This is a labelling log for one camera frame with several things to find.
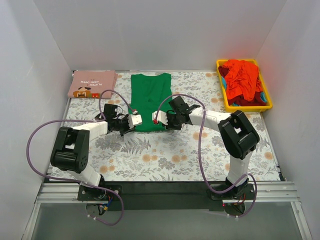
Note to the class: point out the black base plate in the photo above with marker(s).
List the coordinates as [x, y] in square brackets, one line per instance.
[174, 195]

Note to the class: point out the dark red cloth in bin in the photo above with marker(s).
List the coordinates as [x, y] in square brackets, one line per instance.
[223, 72]

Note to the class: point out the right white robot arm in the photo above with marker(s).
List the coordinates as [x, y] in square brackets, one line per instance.
[239, 137]

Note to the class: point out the aluminium frame rail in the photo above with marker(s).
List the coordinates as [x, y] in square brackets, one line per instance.
[64, 192]

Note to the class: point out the green t-shirt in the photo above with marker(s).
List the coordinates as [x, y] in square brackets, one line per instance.
[147, 93]

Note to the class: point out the red t-shirt in bin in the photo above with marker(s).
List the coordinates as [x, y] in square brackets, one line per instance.
[242, 79]

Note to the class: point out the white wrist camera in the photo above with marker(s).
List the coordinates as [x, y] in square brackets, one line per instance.
[134, 120]
[160, 117]

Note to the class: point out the blue cloth in bin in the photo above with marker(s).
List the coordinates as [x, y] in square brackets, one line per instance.
[259, 100]

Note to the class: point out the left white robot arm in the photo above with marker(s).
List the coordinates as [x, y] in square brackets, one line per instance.
[71, 148]

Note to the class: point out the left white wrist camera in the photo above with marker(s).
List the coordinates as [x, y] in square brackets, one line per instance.
[134, 120]

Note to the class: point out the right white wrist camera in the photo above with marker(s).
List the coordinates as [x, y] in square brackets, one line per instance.
[160, 117]

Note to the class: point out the folded pink t-shirt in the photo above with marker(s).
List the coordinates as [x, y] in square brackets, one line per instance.
[90, 84]

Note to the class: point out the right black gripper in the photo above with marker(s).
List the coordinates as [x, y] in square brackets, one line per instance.
[170, 120]

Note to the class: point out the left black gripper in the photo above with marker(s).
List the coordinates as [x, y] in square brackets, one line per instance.
[124, 122]

